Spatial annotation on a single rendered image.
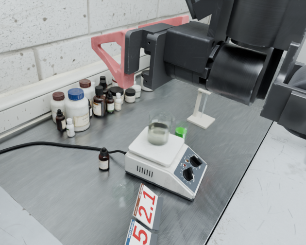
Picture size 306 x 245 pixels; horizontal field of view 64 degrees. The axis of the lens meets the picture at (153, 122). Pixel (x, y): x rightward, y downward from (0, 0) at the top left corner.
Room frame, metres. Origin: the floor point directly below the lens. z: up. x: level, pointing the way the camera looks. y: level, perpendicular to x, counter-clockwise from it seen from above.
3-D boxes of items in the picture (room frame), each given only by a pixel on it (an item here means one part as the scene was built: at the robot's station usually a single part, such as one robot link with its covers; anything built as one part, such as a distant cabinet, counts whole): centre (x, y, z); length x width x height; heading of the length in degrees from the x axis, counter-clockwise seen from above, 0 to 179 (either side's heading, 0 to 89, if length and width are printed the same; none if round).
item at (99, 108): (0.74, 0.20, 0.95); 0.04 x 0.04 x 0.11
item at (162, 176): (0.50, -0.04, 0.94); 0.22 x 0.13 x 0.08; 69
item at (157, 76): (0.29, -0.04, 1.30); 0.10 x 0.07 x 0.07; 149
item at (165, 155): (0.51, -0.02, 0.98); 0.12 x 0.12 x 0.01; 69
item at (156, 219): (0.36, -0.02, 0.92); 0.09 x 0.06 x 0.04; 175
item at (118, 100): (0.78, 0.14, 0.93); 0.03 x 0.03 x 0.07
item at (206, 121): (0.78, -0.18, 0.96); 0.08 x 0.08 x 0.13; 58
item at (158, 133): (0.52, -0.02, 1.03); 0.07 x 0.06 x 0.08; 70
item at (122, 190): (0.40, 0.05, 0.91); 0.06 x 0.06 x 0.02
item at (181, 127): (0.66, -0.10, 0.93); 0.04 x 0.04 x 0.06
